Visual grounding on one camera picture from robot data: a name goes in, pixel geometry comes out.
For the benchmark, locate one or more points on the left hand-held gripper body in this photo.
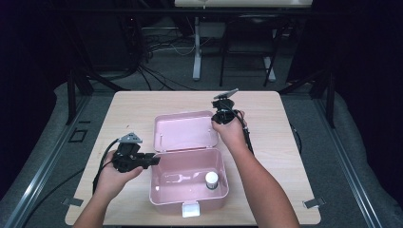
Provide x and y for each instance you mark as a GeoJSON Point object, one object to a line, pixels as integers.
{"type": "Point", "coordinates": [126, 158]}

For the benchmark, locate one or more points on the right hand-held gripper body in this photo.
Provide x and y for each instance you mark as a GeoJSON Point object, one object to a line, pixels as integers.
{"type": "Point", "coordinates": [224, 110]}

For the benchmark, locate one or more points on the white capped medicine bottle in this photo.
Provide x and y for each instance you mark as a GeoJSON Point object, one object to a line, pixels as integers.
{"type": "Point", "coordinates": [211, 179]}

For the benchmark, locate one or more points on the person's right hand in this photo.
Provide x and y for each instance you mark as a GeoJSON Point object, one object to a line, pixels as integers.
{"type": "Point", "coordinates": [233, 134]}

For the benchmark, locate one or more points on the person's left hand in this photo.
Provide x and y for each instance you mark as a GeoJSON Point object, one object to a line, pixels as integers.
{"type": "Point", "coordinates": [111, 180]}

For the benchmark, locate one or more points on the black chair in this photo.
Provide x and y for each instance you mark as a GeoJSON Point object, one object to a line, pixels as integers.
{"type": "Point", "coordinates": [250, 34]}

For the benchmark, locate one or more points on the black metal stand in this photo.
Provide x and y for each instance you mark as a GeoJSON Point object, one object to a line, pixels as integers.
{"type": "Point", "coordinates": [330, 98]}
{"type": "Point", "coordinates": [71, 95]}

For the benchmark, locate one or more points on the white desk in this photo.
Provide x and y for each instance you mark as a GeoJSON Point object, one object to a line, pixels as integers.
{"type": "Point", "coordinates": [240, 3]}

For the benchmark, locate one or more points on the metal table bracket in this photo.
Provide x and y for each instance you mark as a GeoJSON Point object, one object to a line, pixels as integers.
{"type": "Point", "coordinates": [313, 203]}
{"type": "Point", "coordinates": [72, 201]}

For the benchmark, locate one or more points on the aluminium floor rail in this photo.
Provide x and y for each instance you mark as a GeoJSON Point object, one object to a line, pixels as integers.
{"type": "Point", "coordinates": [41, 171]}
{"type": "Point", "coordinates": [351, 177]}

